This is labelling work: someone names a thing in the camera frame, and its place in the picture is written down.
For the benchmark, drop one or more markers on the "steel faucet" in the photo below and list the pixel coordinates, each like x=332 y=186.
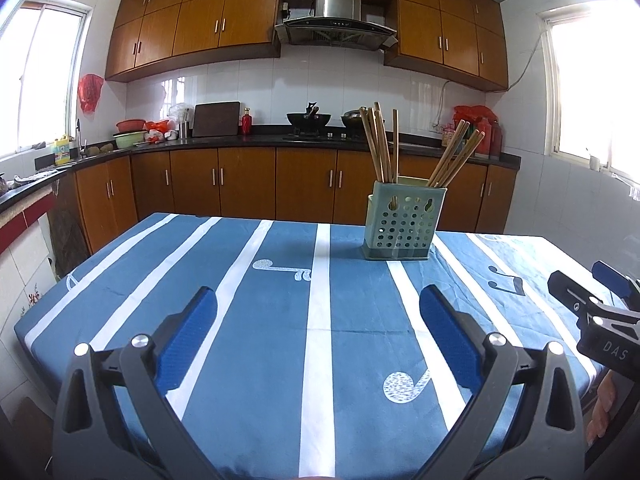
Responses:
x=79 y=135

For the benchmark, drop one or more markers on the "black gas stove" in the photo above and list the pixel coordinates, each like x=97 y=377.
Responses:
x=320 y=135

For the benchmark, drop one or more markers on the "blue striped tablecloth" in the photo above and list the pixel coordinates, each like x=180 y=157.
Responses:
x=280 y=285

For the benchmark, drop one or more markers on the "brown cutting board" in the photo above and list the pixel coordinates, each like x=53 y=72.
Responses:
x=216 y=120

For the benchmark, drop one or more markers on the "small red bottle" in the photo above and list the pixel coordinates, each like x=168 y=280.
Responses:
x=246 y=122

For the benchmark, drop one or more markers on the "red plastic basin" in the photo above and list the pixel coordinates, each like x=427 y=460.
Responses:
x=131 y=125

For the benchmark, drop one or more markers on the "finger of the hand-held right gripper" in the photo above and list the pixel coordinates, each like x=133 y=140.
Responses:
x=612 y=280
x=567 y=290

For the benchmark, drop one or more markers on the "dark red oil bottle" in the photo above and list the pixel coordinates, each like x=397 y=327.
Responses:
x=496 y=140

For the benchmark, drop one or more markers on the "green perforated utensil holder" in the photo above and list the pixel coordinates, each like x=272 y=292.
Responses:
x=405 y=225

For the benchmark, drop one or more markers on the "person's right hand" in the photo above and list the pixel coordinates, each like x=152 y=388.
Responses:
x=602 y=405

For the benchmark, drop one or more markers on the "orange oil bottle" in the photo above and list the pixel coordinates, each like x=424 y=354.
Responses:
x=485 y=136

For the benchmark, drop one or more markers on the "yellow detergent bottle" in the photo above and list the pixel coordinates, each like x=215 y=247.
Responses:
x=62 y=150

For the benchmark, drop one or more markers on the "steel canister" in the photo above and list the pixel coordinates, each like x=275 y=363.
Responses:
x=184 y=130

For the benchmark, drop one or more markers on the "black stone countertop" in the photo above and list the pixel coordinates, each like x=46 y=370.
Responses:
x=225 y=142

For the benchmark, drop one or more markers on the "white framed window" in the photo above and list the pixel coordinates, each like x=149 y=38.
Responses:
x=45 y=75
x=595 y=85

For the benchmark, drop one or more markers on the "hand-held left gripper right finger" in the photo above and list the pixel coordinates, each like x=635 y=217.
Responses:
x=450 y=340

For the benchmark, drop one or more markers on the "green plastic basin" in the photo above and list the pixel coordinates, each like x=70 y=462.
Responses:
x=130 y=139

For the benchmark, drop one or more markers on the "black wok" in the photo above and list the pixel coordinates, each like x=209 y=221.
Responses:
x=307 y=120

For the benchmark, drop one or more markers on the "steel range hood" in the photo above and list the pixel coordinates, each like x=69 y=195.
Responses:
x=335 y=15

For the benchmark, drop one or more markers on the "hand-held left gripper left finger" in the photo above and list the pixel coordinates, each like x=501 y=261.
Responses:
x=187 y=335

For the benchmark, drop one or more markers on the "pink patterned box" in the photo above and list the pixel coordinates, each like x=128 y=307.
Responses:
x=447 y=136

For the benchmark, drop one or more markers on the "grey rag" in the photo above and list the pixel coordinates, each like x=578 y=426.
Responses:
x=30 y=177

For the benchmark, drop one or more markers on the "dark lidded pot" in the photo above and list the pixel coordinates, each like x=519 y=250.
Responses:
x=351 y=120

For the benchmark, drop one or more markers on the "wooden base cabinets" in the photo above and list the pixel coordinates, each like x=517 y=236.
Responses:
x=250 y=185

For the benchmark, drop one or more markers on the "red plastic bag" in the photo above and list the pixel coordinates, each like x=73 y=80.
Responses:
x=472 y=111
x=90 y=92
x=156 y=127

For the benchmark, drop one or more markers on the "wooden wall cabinet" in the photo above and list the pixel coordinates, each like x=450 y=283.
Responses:
x=200 y=20
x=450 y=30

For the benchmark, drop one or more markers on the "bunch of wooden chopsticks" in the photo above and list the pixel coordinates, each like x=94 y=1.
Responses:
x=380 y=150

